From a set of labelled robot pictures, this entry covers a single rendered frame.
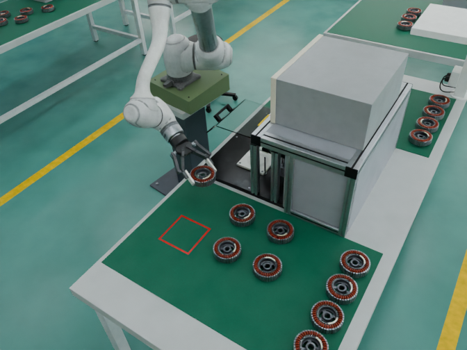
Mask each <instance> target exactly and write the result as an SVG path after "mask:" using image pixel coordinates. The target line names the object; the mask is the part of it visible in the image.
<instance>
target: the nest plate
mask: <svg viewBox="0 0 467 350"><path fill-rule="evenodd" d="M264 157H266V166H265V172H267V171H268V170H269V168H270V167H271V154H270V153H264V152H262V151H260V174H261V175H264V174H265V172H264ZM237 166H239V167H243V168H245V169H248V170H250V171H251V166H250V150H249V151H248V152H247V153H246V154H245V155H244V156H243V157H242V158H241V159H240V161H239V162H238V163H237Z"/></svg>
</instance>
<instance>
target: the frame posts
mask: <svg viewBox="0 0 467 350"><path fill-rule="evenodd" d="M250 166H251V191H252V194H255V195H257V194H258V192H260V146H257V145H255V144H252V143H250ZM280 171H281V154H280V153H278V152H276V151H271V192H270V200H271V201H274V202H275V203H276V202H277V200H279V191H280Z"/></svg>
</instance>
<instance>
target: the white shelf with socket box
mask: <svg viewBox="0 0 467 350"><path fill-rule="evenodd" d="M410 34H411V35H418V36H422V37H426V38H433V39H437V40H444V41H448V42H455V43H459V44H467V9H465V8H456V7H451V6H442V5H438V4H433V3H431V4H429V6H428V7H427V9H426V10H425V11H424V13H423V14H422V15H421V16H420V17H419V19H418V20H417V22H416V23H415V24H414V25H413V26H412V28H411V32H410ZM443 80H444V81H445V82H448V85H444V84H443ZM441 83H442V85H443V86H446V87H450V88H455V90H453V91H451V92H450V96H451V97H452V98H453V99H457V100H466V99H467V56H466V59H465V62H464V66H463V67H461V66H457V65H455V66H454V69H453V70H452V73H449V72H448V73H447V75H445V76H444V77H443V78H442V80H441V82H440V85H439V88H440V90H441V91H442V92H446V91H443V90H442V89H441Z"/></svg>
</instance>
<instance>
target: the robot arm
mask: <svg viewBox="0 0 467 350"><path fill-rule="evenodd" d="M217 1H219V0H147V4H148V11H149V16H150V20H151V28H152V40H151V44H150V47H149V50H148V52H147V55H146V56H145V59H144V61H143V63H142V66H141V68H140V71H139V73H138V77H137V80H136V88H135V92H134V94H133V95H132V97H130V101H129V102H128V103H127V104H126V105H125V107H124V109H123V115H124V118H125V120H126V121H127V122H128V123H129V124H131V125H132V126H136V127H138V128H154V129H155V130H158V131H159V132H160V133H161V135H162V136H163V137H164V138H165V140H166V142H168V143H170V144H171V146H172V147H173V149H174V150H175V151H174V152H171V154H170V156H171V158H172V160H173V163H174V167H175V170H176V173H177V174H182V175H183V177H184V178H185V179H186V180H187V179H188V180H189V182H190V184H191V185H192V186H193V185H194V184H195V182H194V180H193V179H192V177H191V176H190V174H189V173H188V171H187V170H185V171H184V157H186V156H187V155H190V154H195V155H196V156H199V157H200V158H203V159H205V162H206V164H207V165H208V166H210V167H212V168H213V169H214V170H215V172H216V171H217V169H216V168H215V167H214V166H213V161H212V160H211V159H210V157H211V154H212V153H211V152H210V151H208V150H207V149H205V148H204V147H203V146H202V145H200V144H199V143H198V141H196V140H195V141H194V142H189V141H188V139H187V137H186V136H185V135H184V134H183V129H182V128H181V127H180V125H179V123H178V122H177V120H176V118H175V116H174V114H173V112H172V111H171V110H170V108H169V107H168V105H167V104H166V103H165V102H164V101H163V100H162V99H160V98H158V97H154V96H153V95H152V94H151V92H150V80H151V76H152V74H153V73H154V70H155V69H156V66H157V64H158V62H159V60H160V58H161V56H162V53H163V59H164V63H165V68H166V72H167V75H165V76H163V77H161V82H164V84H163V87H164V88H168V87H171V86H173V87H175V88H176V89H177V90H179V91H182V90H183V89H184V88H185V87H187V86H188V85H190V84H191V83H193V82H194V81H196V80H197V79H200V78H201V75H200V74H196V73H194V72H193V71H194V70H219V69H224V68H226V67H228V66H230V64H231V63H232V55H233V49H232V47H231V45H230V44H228V43H227V42H223V41H222V40H221V39H220V38H219V37H218V36H217V35H216V31H215V23H214V18H213V10H212V5H213V3H215V2H217ZM177 3H183V4H184V5H185V6H186V7H188V8H189V9H190V11H191V14H192V19H193V22H194V25H195V30H196V33H197V38H198V41H197V42H191V41H189V40H188V38H187V37H186V36H184V35H181V34H173V35H170V36H169V37H168V38H167V32H168V26H169V21H170V13H171V7H172V5H173V4H177ZM192 145H193V146H194V147H196V148H197V149H199V150H200V151H201V152H200V151H198V150H196V149H195V148H193V147H192ZM176 154H178V155H180V161H181V170H180V169H179V164H178V162H177V157H176Z"/></svg>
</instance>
